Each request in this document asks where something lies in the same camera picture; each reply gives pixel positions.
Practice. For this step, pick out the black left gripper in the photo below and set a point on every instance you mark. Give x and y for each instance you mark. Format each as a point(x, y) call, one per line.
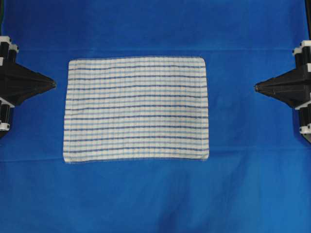
point(8, 98)

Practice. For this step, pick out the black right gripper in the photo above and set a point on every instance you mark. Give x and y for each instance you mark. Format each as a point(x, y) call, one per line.
point(298, 99)

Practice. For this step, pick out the blue white striped towel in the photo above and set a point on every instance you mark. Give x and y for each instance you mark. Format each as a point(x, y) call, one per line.
point(136, 108)

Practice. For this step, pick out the blue table cloth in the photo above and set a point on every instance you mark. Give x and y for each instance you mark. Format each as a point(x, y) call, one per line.
point(257, 178)

